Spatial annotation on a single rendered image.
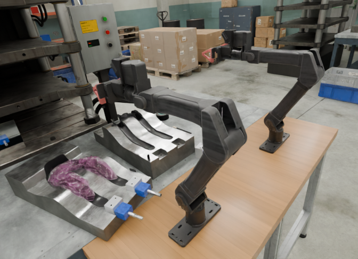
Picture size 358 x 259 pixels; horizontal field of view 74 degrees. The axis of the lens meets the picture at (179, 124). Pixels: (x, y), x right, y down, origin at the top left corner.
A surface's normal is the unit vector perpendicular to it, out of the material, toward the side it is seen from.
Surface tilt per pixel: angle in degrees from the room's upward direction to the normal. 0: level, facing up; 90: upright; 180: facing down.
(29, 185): 78
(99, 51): 90
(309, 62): 90
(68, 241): 0
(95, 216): 0
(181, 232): 0
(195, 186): 86
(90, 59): 90
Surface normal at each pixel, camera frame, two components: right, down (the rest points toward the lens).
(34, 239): -0.08, -0.88
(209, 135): -0.69, 0.39
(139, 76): 0.73, 0.25
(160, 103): -0.51, 0.39
